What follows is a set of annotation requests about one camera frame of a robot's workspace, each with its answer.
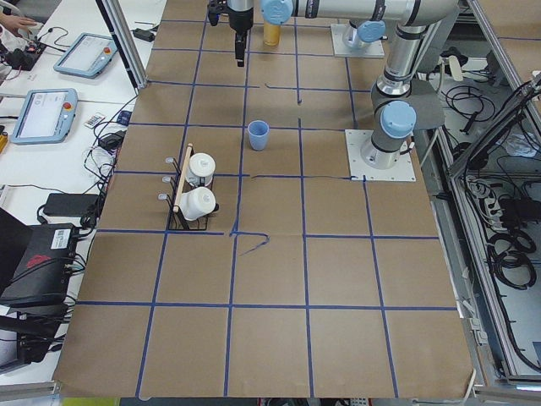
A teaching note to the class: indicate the person hand at desk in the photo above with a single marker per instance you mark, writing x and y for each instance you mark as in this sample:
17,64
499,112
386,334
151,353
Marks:
17,24

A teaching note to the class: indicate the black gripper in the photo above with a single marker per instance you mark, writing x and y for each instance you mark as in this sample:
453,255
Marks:
239,21

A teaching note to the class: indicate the black computer box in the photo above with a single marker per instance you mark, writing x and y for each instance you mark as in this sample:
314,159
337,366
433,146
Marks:
34,262

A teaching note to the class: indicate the black wire cup rack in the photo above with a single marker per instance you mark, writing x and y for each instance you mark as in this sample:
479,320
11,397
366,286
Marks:
176,220

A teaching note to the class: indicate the blue teach pendant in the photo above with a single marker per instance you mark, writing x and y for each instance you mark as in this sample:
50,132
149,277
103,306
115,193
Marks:
45,117
87,56

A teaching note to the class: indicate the lower blue teach pendant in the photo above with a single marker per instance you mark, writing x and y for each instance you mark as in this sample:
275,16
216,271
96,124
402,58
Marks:
45,117

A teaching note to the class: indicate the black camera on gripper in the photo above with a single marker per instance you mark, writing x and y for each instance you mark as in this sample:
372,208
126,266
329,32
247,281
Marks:
215,8

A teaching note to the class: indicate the light blue plastic cup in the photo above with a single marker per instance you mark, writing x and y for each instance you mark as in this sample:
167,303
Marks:
258,134

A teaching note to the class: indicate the aluminium frame post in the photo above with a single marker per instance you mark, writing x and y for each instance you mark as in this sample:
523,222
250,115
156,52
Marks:
112,13

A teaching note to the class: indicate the white mug lower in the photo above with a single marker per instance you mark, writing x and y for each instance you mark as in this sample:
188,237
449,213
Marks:
197,203

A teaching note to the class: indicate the small remote control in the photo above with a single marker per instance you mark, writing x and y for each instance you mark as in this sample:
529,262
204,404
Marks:
94,120

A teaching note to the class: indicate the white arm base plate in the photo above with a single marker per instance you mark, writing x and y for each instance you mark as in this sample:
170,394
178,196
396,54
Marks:
370,164

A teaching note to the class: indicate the upper blue teach pendant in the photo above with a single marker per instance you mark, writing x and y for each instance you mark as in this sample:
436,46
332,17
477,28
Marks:
87,56

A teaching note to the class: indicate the white mug upper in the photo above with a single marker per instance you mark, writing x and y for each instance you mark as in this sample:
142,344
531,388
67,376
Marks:
201,169

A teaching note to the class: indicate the wooden rack handle bar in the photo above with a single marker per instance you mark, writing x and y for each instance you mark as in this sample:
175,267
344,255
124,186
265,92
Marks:
182,177

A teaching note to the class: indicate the bamboo chopstick holder cup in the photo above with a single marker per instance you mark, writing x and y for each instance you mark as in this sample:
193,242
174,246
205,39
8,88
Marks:
271,34

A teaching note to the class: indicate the black power adapter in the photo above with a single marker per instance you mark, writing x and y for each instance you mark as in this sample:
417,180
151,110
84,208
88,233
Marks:
68,205

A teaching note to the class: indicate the white mug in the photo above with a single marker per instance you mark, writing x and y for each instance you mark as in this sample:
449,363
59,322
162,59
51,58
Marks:
197,203
201,169

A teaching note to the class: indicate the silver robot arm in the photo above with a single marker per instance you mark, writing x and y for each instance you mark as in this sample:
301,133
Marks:
360,33
395,118

